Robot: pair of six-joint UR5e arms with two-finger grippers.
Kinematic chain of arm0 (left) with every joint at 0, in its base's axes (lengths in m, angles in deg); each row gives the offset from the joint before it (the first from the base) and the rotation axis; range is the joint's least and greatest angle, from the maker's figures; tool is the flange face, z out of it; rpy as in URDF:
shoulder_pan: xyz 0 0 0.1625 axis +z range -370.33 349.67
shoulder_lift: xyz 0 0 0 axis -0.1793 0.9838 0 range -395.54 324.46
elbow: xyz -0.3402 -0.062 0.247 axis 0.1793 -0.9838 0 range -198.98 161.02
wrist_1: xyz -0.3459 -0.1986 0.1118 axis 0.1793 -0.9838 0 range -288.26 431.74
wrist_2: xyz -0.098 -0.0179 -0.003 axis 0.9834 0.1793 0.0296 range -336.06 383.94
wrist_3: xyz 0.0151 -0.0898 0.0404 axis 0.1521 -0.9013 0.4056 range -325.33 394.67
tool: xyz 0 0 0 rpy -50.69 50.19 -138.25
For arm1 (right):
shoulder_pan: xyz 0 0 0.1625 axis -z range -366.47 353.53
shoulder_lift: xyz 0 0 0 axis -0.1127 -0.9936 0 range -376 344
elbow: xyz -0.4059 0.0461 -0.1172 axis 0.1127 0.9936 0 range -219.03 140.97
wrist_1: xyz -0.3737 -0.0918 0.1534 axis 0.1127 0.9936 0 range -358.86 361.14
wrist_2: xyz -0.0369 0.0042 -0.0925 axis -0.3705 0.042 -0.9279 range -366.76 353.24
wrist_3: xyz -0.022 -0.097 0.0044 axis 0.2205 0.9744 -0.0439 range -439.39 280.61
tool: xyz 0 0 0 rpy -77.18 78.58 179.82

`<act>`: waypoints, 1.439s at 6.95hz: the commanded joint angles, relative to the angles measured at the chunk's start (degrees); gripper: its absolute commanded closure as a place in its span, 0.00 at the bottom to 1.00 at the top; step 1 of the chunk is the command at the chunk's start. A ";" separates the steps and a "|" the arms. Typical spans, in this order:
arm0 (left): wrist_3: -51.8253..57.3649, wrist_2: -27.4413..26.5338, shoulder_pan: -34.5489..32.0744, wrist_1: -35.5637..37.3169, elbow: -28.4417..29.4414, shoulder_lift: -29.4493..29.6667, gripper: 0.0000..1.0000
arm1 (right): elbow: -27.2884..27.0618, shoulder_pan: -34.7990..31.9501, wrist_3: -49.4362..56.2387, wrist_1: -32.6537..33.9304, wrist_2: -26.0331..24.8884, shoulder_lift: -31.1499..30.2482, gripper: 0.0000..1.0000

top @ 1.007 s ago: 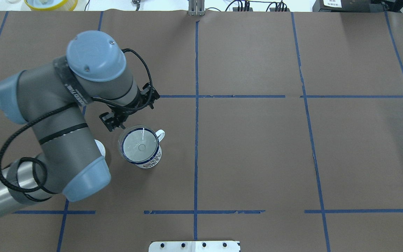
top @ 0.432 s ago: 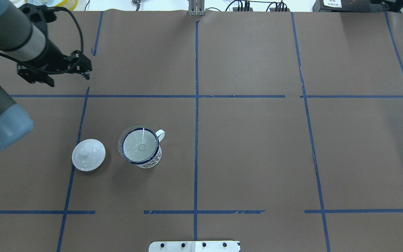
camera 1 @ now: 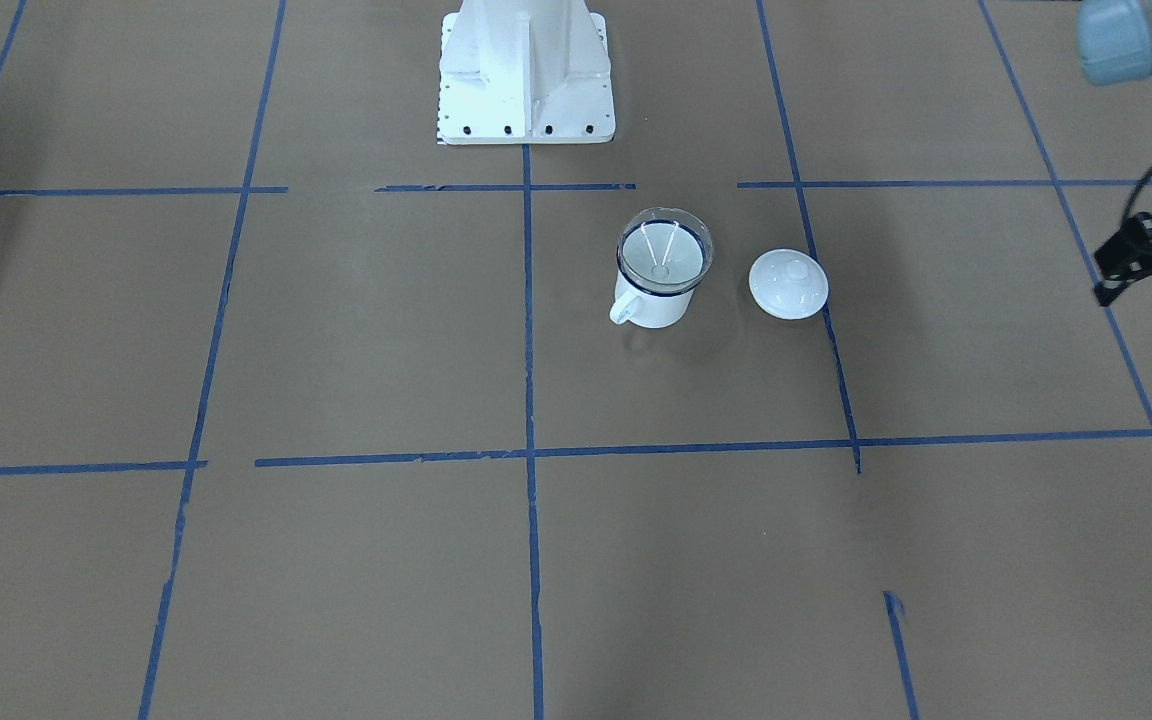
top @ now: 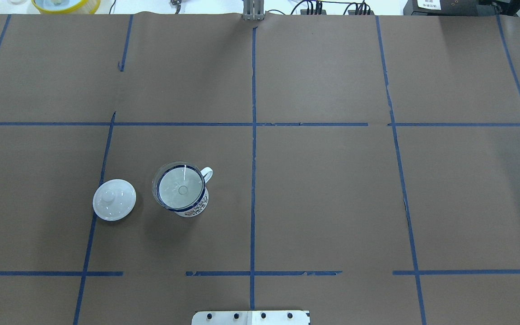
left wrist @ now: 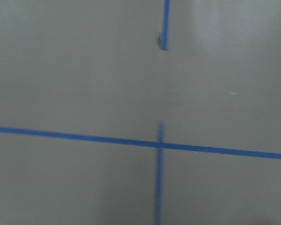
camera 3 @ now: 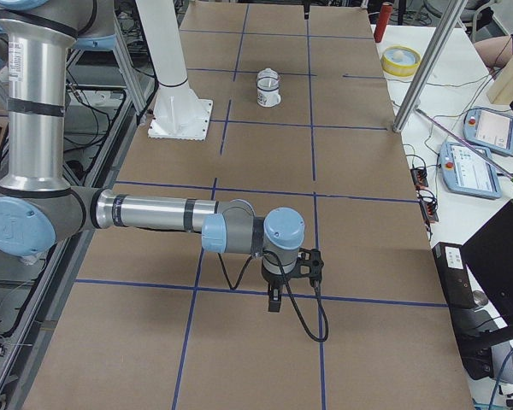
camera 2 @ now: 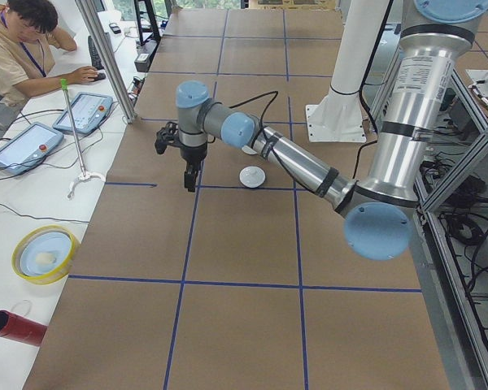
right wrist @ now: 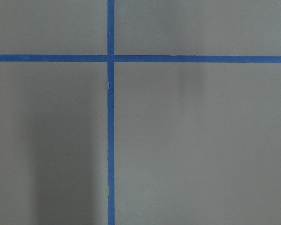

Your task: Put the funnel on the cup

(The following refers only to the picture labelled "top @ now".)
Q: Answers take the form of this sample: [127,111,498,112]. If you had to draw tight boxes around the white camera post with base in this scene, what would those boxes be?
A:
[191,310,311,325]

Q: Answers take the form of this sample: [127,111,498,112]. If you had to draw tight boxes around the yellow tape roll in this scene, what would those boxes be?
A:
[30,0,101,14]

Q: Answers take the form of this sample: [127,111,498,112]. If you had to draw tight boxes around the white enamel mug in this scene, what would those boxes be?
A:
[156,164,214,218]

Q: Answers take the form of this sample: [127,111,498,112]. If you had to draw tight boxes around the clear glass funnel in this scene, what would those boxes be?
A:
[152,161,207,213]

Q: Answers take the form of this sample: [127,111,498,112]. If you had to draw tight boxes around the white mug lid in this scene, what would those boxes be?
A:
[92,179,137,222]

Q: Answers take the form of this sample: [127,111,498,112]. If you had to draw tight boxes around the aluminium frame post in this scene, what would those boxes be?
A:
[242,0,265,21]

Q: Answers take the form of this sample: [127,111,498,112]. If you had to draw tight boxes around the black computer box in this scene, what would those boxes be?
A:
[403,0,497,17]

